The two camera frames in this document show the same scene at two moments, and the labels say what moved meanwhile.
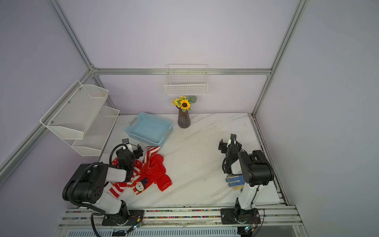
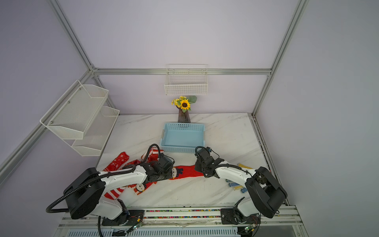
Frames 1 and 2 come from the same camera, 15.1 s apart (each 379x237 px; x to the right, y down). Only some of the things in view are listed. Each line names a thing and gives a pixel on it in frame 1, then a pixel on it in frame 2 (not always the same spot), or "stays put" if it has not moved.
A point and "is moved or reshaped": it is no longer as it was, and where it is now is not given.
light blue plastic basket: [150, 128] to [182, 137]
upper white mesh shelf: [75, 112] stays put
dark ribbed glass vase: [184, 120] stays put
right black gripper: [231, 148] to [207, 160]
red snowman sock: [145, 182] is moved or reshaped
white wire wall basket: [186, 79] stays put
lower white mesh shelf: [96, 133] stays put
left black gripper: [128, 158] to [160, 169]
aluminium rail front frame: [284, 217] stays put
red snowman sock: [158, 171] is moved or reshaped
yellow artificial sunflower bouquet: [184, 102] stays put
